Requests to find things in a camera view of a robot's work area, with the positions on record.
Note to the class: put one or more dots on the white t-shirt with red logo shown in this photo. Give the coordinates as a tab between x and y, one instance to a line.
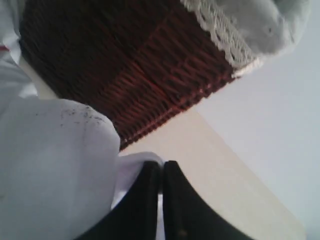
60	168

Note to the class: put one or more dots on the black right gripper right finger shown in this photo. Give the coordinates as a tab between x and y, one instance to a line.
186	215

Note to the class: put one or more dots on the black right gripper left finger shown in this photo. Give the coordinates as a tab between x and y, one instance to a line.
135	216

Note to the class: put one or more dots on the cream lace basket liner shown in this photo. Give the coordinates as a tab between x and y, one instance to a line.
250	32

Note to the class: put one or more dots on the dark brown wicker basket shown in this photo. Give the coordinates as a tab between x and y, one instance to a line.
139	62

